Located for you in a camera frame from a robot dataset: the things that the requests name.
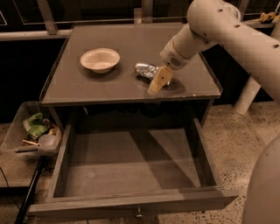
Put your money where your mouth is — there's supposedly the silver redbull can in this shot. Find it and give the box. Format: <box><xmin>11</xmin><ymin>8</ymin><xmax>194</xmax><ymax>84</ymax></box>
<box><xmin>134</xmin><ymin>62</ymin><xmax>160</xmax><ymax>82</ymax></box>

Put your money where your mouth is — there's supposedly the white paper bowl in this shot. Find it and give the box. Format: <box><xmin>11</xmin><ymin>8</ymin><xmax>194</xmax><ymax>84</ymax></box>
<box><xmin>80</xmin><ymin>48</ymin><xmax>120</xmax><ymax>74</ymax></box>

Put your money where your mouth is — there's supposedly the yellow object on ledge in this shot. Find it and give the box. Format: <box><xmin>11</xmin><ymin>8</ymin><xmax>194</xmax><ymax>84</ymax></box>
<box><xmin>259</xmin><ymin>12</ymin><xmax>279</xmax><ymax>24</ymax></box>

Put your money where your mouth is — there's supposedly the open grey top drawer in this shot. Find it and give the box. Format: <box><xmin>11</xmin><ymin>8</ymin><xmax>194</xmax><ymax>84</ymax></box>
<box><xmin>30</xmin><ymin>119</ymin><xmax>238</xmax><ymax>221</ymax></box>

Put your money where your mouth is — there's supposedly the black pole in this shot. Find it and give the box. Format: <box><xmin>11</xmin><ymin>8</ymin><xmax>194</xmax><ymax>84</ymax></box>
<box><xmin>14</xmin><ymin>157</ymin><xmax>46</xmax><ymax>224</ymax></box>

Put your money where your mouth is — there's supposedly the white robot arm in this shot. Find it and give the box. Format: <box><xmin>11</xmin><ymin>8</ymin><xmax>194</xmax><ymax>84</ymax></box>
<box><xmin>148</xmin><ymin>0</ymin><xmax>280</xmax><ymax>224</ymax></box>

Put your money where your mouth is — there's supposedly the metal drawer knob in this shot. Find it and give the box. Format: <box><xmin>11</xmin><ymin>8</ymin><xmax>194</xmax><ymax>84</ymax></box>
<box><xmin>135</xmin><ymin>208</ymin><xmax>143</xmax><ymax>219</ymax></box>

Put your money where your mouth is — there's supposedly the small clear plastic cup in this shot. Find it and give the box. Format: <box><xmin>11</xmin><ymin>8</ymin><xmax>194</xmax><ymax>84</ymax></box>
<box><xmin>38</xmin><ymin>134</ymin><xmax>55</xmax><ymax>147</ymax></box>

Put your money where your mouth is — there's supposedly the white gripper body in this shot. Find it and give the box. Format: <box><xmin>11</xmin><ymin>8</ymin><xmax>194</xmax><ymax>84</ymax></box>
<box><xmin>160</xmin><ymin>40</ymin><xmax>191</xmax><ymax>70</ymax></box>

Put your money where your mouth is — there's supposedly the metal window railing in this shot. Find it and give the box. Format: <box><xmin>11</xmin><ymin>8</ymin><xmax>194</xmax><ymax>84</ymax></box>
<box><xmin>0</xmin><ymin>0</ymin><xmax>280</xmax><ymax>42</ymax></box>

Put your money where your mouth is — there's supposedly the grey wooden cabinet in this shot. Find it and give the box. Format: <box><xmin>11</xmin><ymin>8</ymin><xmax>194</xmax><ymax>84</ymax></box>
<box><xmin>38</xmin><ymin>22</ymin><xmax>223</xmax><ymax>135</ymax></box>

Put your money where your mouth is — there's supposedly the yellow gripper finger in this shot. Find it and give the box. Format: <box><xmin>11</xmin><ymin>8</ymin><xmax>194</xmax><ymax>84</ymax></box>
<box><xmin>148</xmin><ymin>66</ymin><xmax>173</xmax><ymax>95</ymax></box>

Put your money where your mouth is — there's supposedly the black cable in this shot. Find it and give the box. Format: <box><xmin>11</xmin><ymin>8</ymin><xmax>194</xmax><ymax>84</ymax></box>
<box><xmin>0</xmin><ymin>166</ymin><xmax>21</xmax><ymax>211</ymax></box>

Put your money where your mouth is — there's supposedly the clear plastic bin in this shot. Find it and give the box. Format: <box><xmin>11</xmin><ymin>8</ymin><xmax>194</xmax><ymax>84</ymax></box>
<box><xmin>1</xmin><ymin>101</ymin><xmax>62</xmax><ymax>159</ymax></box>

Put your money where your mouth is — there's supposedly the green snack bag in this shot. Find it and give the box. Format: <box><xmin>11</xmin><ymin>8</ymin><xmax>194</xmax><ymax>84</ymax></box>
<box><xmin>22</xmin><ymin>113</ymin><xmax>48</xmax><ymax>140</ymax></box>

